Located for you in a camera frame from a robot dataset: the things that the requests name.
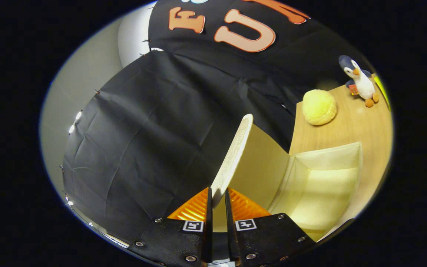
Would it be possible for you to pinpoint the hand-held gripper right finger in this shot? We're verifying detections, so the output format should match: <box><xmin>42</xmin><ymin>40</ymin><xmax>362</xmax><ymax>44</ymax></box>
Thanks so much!
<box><xmin>225</xmin><ymin>187</ymin><xmax>316</xmax><ymax>267</ymax></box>

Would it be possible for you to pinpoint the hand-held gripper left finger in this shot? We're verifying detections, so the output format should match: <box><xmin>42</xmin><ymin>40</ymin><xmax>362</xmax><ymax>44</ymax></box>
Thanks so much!
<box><xmin>128</xmin><ymin>187</ymin><xmax>213</xmax><ymax>266</ymax></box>

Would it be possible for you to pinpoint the beige fabric storage box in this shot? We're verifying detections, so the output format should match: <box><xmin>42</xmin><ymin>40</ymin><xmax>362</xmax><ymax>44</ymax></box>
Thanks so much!
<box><xmin>211</xmin><ymin>114</ymin><xmax>363</xmax><ymax>241</ymax></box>

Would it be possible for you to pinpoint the yellow bun plush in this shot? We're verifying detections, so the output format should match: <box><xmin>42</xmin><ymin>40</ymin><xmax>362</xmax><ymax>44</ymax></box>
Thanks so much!
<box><xmin>302</xmin><ymin>89</ymin><xmax>337</xmax><ymax>126</ymax></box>

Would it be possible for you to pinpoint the penguin plush toy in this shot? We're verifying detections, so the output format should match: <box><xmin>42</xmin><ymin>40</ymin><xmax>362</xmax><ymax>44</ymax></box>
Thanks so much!
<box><xmin>338</xmin><ymin>55</ymin><xmax>380</xmax><ymax>108</ymax></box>

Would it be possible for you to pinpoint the yellow book red circle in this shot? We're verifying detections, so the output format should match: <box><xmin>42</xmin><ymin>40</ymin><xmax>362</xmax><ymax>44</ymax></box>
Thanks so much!
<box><xmin>375</xmin><ymin>74</ymin><xmax>390</xmax><ymax>111</ymax></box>

